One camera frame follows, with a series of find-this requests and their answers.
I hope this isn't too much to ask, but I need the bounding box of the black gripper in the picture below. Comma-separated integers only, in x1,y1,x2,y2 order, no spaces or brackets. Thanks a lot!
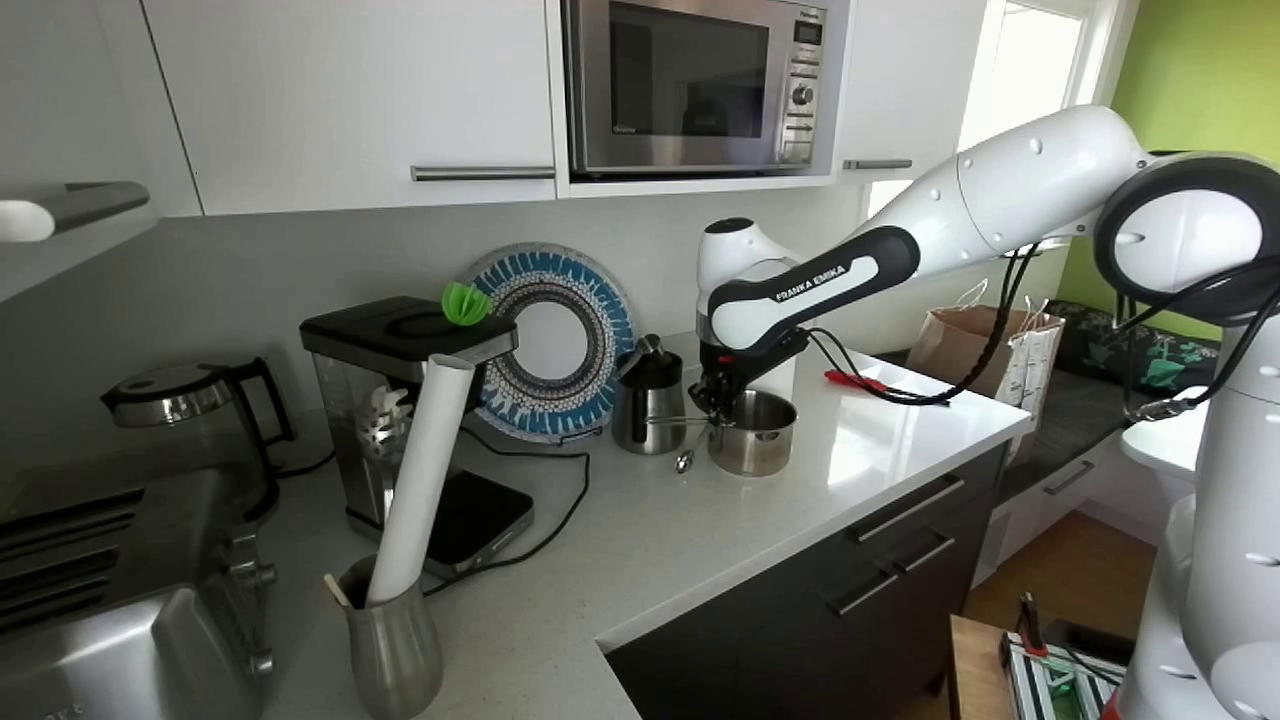
684,336,772,426

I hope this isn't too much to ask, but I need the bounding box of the silver pot with handle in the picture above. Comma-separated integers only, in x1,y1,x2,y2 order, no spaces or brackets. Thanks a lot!
700,388,799,480

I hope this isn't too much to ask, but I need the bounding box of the silver jug with black lid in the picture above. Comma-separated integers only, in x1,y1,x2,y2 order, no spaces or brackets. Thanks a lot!
607,333,691,458

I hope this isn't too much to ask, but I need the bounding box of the red object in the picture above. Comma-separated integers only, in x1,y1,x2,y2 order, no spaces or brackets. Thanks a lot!
819,362,897,399

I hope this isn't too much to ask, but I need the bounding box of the blue and white plate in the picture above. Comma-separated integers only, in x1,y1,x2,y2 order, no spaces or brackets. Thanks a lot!
455,241,640,449

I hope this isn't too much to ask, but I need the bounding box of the dark drawer cabinet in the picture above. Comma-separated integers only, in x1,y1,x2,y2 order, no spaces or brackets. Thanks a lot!
604,440,1013,720

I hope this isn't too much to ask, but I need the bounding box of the brown paper bag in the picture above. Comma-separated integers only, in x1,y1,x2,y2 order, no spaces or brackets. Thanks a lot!
909,298,1051,410

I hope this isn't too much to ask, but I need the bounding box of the green plastic object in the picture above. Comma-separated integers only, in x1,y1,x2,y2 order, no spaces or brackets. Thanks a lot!
437,275,498,333

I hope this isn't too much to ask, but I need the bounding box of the white tube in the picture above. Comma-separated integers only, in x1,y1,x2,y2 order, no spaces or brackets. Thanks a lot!
365,346,482,609

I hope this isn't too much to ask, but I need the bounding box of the silver microwave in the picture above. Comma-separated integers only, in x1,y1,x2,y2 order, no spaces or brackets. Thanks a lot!
555,0,850,183

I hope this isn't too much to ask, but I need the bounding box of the black coffee machine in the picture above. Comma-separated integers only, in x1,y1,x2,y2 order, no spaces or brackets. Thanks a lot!
297,291,541,580

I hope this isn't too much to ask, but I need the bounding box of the white drawer cabinet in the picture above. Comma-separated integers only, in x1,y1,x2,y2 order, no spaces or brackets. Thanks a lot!
970,425,1137,591

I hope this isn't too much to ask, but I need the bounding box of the wooden table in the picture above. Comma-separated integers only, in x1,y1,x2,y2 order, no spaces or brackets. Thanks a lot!
948,611,1057,720

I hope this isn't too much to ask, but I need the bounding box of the grey metal pitcher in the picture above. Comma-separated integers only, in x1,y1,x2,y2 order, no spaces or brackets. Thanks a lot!
321,555,447,720

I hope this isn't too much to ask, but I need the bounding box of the dark green patterned bag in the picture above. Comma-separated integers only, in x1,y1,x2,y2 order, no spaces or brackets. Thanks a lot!
1051,295,1223,395

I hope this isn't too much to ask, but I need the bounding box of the assorted hand tools pile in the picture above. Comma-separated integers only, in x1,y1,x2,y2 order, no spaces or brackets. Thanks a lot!
997,591,1137,720

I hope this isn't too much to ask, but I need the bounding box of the silver black kettle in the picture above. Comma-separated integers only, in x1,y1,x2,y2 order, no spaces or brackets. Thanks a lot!
99,346,301,527

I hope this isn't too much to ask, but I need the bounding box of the silver black toaster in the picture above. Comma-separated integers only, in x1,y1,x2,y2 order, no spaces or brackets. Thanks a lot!
0,457,275,635

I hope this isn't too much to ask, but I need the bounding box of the black power cord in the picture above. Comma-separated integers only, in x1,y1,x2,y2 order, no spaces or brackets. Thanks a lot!
425,445,596,600

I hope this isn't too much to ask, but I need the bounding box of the silver drawer handle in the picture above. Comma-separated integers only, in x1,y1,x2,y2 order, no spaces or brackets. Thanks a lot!
1037,457,1105,500
830,572,905,619
850,471,970,548
898,531,960,577

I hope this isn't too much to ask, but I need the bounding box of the black braided cable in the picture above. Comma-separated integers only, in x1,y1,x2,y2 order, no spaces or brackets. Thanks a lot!
795,241,1051,410

